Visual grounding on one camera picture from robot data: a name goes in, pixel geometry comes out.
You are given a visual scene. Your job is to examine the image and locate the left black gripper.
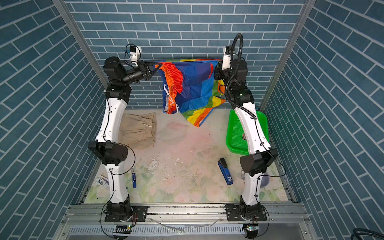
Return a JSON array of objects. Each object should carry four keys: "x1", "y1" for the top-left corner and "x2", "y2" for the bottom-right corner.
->
[{"x1": 117, "y1": 62, "x2": 158, "y2": 87}]

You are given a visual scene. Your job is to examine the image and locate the multicolour shorts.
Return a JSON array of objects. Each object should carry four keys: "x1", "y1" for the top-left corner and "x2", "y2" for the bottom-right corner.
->
[{"x1": 158, "y1": 59, "x2": 226, "y2": 127}]

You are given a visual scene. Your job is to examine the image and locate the beige shorts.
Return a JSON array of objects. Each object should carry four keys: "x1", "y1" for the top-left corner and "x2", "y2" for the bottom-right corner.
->
[{"x1": 118, "y1": 113, "x2": 157, "y2": 150}]

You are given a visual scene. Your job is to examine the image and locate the green plastic basket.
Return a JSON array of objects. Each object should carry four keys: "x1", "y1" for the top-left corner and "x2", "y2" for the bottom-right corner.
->
[{"x1": 226, "y1": 110, "x2": 271, "y2": 156}]

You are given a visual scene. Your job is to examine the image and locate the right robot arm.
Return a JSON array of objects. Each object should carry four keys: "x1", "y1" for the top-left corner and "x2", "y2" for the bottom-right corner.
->
[{"x1": 214, "y1": 59, "x2": 278, "y2": 221}]

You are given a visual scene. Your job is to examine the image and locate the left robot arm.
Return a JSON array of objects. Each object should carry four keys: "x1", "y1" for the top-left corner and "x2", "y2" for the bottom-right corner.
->
[{"x1": 88, "y1": 57, "x2": 162, "y2": 222}]

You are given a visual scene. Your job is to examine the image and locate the blue stapler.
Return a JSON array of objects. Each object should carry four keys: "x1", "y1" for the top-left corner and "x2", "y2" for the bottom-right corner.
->
[{"x1": 218, "y1": 158, "x2": 234, "y2": 186}]

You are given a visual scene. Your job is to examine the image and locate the red marker pen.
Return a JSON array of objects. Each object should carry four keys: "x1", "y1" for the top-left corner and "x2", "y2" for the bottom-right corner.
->
[{"x1": 241, "y1": 170, "x2": 246, "y2": 180}]

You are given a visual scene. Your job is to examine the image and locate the blue marker pen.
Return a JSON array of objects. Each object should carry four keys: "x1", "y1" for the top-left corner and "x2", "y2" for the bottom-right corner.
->
[{"x1": 131, "y1": 167, "x2": 137, "y2": 189}]

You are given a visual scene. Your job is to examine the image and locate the grey bowl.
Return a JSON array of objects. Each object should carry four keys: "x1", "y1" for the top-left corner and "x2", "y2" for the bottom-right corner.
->
[{"x1": 261, "y1": 173, "x2": 270, "y2": 188}]

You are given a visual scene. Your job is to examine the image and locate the red blue small packet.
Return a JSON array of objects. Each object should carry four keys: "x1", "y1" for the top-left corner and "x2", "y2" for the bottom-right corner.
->
[{"x1": 93, "y1": 175, "x2": 110, "y2": 190}]

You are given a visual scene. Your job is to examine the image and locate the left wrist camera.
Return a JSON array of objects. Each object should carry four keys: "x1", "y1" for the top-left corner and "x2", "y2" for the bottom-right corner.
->
[{"x1": 124, "y1": 44, "x2": 142, "y2": 67}]

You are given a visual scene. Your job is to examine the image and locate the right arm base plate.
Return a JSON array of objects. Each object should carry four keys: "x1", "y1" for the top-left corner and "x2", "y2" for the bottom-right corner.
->
[{"x1": 224, "y1": 204, "x2": 268, "y2": 222}]

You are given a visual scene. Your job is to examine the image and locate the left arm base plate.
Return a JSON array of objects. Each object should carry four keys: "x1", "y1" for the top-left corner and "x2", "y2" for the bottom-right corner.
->
[{"x1": 103, "y1": 206, "x2": 149, "y2": 223}]

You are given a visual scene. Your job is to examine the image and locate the white cable tie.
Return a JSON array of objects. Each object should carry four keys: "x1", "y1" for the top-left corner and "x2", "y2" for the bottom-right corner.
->
[{"x1": 150, "y1": 218, "x2": 223, "y2": 233}]

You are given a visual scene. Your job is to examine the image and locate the aluminium front rail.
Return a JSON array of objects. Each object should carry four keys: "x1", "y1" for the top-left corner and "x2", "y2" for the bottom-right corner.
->
[{"x1": 54, "y1": 202, "x2": 316, "y2": 240}]

